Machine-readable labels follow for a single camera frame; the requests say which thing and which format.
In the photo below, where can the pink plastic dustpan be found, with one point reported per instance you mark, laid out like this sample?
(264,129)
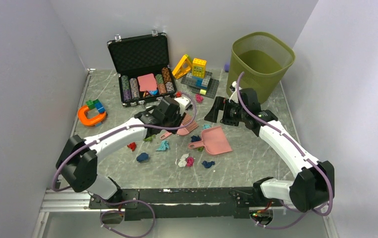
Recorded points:
(213,140)

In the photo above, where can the teal paper scrap centre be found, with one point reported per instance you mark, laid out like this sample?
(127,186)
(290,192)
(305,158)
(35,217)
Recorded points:
(164,146)

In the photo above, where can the navy paper scrap front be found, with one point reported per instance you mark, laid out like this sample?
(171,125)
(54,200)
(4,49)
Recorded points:
(208,164)

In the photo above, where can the blue paper scrap left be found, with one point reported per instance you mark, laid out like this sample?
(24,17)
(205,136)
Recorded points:
(142,158)

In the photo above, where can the olive green mesh wastebasket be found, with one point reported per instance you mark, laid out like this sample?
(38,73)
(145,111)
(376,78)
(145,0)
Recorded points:
(264,59)

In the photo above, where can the yellow toy brick window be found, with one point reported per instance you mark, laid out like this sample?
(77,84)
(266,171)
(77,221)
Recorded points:
(199,67)

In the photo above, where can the grey brick base plate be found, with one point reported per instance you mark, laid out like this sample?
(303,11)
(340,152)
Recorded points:
(207,86)

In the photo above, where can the orange yellow triangle toy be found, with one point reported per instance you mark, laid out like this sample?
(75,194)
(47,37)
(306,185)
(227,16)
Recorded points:
(183,67)

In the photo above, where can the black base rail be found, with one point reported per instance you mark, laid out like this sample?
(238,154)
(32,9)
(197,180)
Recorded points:
(236,202)

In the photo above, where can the green blue toy bricks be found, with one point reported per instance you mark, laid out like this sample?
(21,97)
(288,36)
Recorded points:
(95,104)

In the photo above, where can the aluminium frame rail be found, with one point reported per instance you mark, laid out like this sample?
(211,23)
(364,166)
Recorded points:
(59,202)

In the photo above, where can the white paper scrap front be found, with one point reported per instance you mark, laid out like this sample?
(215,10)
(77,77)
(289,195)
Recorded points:
(182,161)

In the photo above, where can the navy paper scrap by dustpan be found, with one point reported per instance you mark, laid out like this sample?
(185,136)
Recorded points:
(195,138)

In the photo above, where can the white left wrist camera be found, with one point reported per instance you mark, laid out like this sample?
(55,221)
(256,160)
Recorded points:
(184,103)

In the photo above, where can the black poker chip case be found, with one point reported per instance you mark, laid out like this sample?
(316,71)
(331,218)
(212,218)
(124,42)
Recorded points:
(138,56)

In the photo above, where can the pink hand brush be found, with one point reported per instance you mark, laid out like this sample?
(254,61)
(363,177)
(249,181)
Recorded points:
(189,127)

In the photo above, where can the orange curved toy piece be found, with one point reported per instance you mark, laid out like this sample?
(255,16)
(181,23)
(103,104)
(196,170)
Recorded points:
(86,120)

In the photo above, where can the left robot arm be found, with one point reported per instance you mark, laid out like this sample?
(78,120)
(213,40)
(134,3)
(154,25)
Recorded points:
(78,162)

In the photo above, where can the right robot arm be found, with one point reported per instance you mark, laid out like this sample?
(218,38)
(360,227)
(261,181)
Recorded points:
(313,183)

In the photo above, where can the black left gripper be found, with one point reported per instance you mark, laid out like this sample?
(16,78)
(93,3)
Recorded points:
(179,118)

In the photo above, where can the red paper scrap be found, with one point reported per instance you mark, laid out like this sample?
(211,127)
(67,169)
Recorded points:
(132,146)

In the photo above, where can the magenta paper scrap near brush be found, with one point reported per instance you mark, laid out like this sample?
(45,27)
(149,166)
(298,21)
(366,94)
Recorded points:
(198,98)

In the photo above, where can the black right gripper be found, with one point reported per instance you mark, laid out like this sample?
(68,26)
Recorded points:
(212,116)

